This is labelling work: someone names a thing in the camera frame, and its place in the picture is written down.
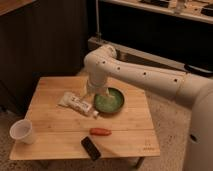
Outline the green ceramic bowl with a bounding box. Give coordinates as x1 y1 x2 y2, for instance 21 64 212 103
93 87 125 114

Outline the dark wooden cabinet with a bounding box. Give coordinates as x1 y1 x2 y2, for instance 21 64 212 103
0 0 87 114

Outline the wooden folding table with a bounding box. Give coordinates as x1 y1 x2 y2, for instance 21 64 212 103
10 76 160 160

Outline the white plastic cup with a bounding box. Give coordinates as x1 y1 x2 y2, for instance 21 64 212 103
9 119 36 144

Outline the vertical metal pole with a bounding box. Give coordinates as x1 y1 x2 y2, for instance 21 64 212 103
95 0 101 41

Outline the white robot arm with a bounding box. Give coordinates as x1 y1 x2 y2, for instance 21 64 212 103
84 44 213 171

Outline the black remote control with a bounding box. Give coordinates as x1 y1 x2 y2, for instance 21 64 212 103
81 137 101 161

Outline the background workbench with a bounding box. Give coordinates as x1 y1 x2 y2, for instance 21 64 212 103
101 0 213 25

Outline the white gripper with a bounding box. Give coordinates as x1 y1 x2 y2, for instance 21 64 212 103
86 80 112 100

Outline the long white shelf rail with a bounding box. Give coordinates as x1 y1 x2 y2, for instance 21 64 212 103
88 37 213 80

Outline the white tube package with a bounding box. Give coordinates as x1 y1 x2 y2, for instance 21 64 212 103
58 92 99 117

